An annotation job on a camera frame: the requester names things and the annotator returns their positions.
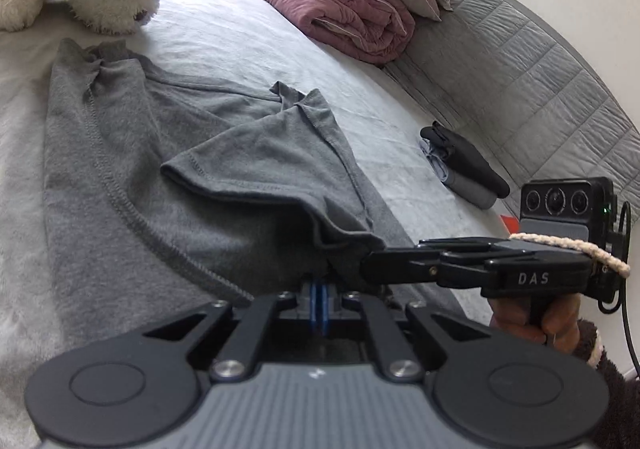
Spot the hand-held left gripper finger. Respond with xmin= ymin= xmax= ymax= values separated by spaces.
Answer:
xmin=321 ymin=281 xmax=495 ymax=381
xmin=142 ymin=281 xmax=322 ymax=377

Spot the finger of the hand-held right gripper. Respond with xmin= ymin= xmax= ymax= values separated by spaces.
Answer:
xmin=359 ymin=248 xmax=502 ymax=290
xmin=417 ymin=236 xmax=510 ymax=258

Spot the grey t-shirt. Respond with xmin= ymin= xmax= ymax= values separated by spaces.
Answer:
xmin=42 ymin=38 xmax=401 ymax=310

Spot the person's right forearm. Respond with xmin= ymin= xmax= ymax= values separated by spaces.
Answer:
xmin=570 ymin=319 xmax=640 ymax=449

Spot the person's right hand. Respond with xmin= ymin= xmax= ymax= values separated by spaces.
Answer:
xmin=487 ymin=296 xmax=582 ymax=354

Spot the black folded garment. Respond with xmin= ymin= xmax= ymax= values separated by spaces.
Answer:
xmin=420 ymin=122 xmax=511 ymax=197

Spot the grey quilted headboard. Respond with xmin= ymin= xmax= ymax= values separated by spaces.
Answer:
xmin=382 ymin=0 xmax=640 ymax=240

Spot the pink folded quilt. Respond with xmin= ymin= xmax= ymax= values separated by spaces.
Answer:
xmin=232 ymin=0 xmax=417 ymax=66

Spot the beige braided cord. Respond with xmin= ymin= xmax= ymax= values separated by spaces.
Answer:
xmin=505 ymin=230 xmax=632 ymax=278

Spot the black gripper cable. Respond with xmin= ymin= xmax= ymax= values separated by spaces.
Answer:
xmin=597 ymin=202 xmax=640 ymax=380

